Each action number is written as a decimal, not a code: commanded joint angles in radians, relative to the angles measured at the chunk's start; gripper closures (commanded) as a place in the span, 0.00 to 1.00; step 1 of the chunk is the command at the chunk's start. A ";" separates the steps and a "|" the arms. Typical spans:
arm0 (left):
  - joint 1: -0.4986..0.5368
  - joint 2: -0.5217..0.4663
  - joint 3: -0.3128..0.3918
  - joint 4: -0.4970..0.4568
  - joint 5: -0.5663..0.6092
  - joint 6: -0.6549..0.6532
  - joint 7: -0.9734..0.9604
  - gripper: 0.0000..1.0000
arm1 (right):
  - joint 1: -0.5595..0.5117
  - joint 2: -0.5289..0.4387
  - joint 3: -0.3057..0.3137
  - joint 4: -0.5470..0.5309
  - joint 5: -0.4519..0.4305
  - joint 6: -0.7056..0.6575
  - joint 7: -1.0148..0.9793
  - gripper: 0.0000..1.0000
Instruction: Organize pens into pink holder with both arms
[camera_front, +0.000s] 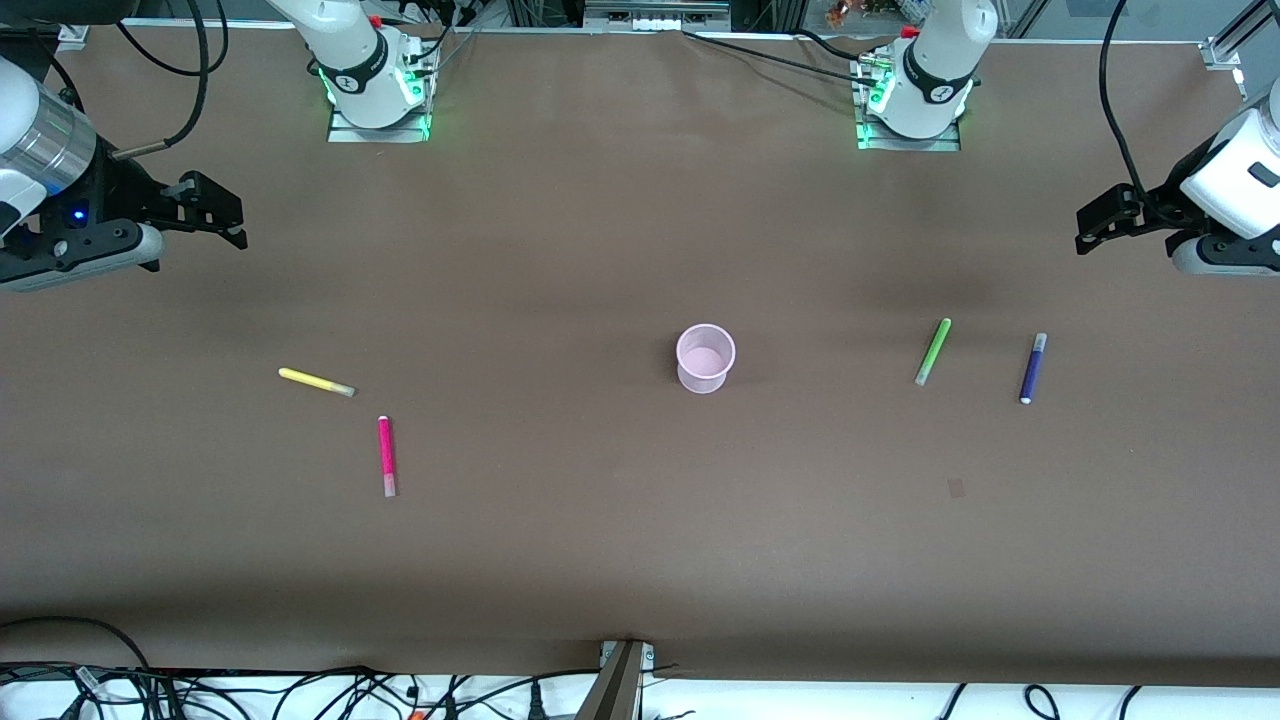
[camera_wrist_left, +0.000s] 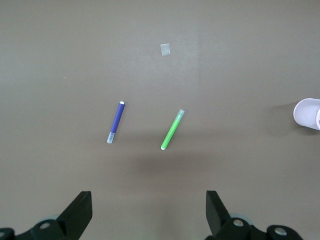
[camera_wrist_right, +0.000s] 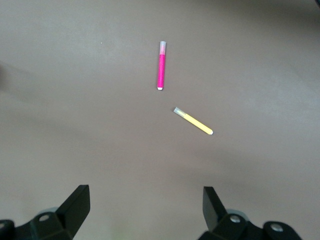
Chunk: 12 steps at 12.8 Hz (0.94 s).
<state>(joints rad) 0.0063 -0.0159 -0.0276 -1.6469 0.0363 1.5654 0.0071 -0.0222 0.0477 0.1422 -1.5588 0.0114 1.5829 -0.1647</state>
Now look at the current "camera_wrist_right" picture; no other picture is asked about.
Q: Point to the pink highlighter pen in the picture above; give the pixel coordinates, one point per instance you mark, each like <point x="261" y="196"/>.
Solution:
<point x="161" y="67"/>

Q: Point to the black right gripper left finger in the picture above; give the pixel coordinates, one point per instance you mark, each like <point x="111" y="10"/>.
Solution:
<point x="67" y="222"/>

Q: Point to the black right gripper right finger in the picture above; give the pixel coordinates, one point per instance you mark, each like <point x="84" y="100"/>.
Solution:
<point x="225" y="227"/>

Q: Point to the yellow highlighter pen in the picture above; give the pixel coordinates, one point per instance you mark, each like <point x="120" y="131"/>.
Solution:
<point x="195" y="122"/>

